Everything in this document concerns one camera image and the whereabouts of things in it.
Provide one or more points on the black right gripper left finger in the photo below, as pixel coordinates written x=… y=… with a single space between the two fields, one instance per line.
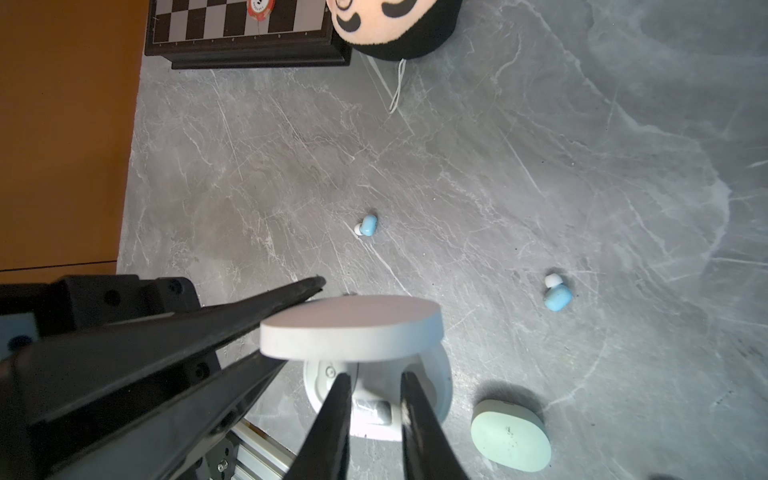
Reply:
x=325 y=451

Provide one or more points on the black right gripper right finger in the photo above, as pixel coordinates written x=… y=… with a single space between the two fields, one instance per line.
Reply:
x=426 y=452

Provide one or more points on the black folding chess board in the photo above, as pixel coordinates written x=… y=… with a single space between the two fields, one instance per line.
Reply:
x=219 y=34

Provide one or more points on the blue white earbud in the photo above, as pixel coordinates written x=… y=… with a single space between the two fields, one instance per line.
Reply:
x=367 y=226
x=558 y=295

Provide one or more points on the red white poker chip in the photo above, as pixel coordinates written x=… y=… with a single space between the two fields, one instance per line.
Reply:
x=260 y=9

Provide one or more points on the pink plush doll head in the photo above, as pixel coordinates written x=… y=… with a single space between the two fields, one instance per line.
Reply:
x=395 y=30

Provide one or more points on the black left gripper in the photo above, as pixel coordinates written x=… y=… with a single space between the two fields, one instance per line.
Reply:
x=86 y=355

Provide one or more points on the mint green charging case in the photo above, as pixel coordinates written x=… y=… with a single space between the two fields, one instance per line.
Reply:
x=510 y=435

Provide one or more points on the white earbud charging case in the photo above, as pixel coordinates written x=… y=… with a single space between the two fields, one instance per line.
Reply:
x=374 y=339

